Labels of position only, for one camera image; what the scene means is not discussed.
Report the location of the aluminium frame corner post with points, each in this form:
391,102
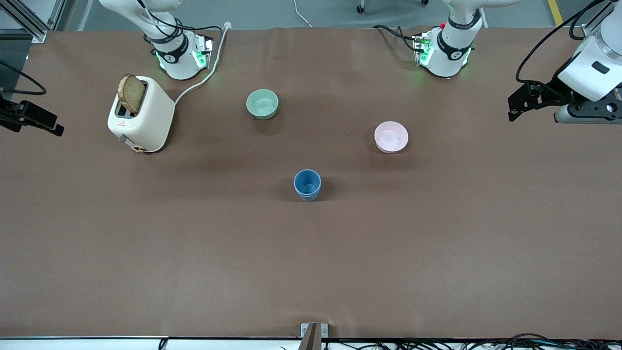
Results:
589,32

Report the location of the aluminium frame profile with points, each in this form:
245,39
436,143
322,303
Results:
34,30

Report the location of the cream white toaster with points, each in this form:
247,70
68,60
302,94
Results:
148,119

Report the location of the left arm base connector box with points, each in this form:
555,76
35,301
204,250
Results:
423,48

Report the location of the brown bread slice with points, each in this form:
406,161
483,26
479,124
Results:
131,95

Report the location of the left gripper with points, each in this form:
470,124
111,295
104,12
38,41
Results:
553,88

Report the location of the green bowl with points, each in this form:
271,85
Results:
262,104

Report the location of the metal table bracket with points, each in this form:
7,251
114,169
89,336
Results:
314,335

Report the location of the pink bowl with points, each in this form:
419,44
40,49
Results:
391,137

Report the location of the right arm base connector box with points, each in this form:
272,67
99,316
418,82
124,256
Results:
203,51

